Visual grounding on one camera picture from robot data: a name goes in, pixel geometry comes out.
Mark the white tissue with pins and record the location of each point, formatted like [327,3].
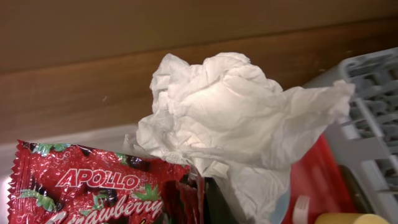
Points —
[236,126]

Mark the cream plastic fork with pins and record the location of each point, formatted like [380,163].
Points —
[301,210]

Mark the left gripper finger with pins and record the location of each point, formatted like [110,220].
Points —
[216,210]

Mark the red serving tray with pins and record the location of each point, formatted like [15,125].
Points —
[318,176]

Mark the light blue plate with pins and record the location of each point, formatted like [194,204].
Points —
[281,208]

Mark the grey dishwasher rack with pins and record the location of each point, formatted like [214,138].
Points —
[365,141]

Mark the yellow plastic cup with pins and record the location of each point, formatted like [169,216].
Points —
[350,218]

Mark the red snack wrapper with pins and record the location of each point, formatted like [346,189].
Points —
[69,183]

